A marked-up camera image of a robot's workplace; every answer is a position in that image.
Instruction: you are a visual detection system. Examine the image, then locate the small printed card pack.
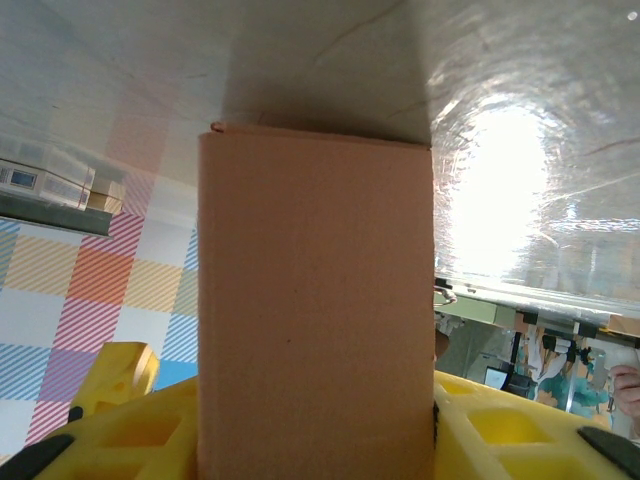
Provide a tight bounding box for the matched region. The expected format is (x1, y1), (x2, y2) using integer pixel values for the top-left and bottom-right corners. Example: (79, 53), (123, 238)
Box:
(0, 157), (127, 214)

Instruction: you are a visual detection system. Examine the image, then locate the person's hand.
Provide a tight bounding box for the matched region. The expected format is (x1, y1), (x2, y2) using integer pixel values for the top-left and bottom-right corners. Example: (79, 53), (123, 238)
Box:
(609, 363), (640, 432)

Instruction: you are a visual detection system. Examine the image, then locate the brown cardboard box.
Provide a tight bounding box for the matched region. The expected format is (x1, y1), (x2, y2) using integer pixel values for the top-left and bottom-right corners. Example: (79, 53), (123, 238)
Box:
(196, 119), (437, 480)

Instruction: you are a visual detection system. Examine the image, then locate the long aluminium mounting rail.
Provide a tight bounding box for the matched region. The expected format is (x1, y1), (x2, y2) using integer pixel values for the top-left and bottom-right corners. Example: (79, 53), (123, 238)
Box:
(433, 279), (640, 349)

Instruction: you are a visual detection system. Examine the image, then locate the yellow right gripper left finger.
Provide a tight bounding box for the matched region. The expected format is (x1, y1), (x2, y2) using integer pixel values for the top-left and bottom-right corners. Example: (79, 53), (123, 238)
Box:
(0, 341), (201, 480)

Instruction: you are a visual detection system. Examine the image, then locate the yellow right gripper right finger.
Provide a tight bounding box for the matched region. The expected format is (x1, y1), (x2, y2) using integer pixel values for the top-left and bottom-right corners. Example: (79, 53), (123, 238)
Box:
(432, 369), (640, 480)

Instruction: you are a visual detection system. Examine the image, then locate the aluminium side rail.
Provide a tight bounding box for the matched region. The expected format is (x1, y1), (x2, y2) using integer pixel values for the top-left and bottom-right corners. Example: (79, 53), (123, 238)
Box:
(0, 198), (115, 240)

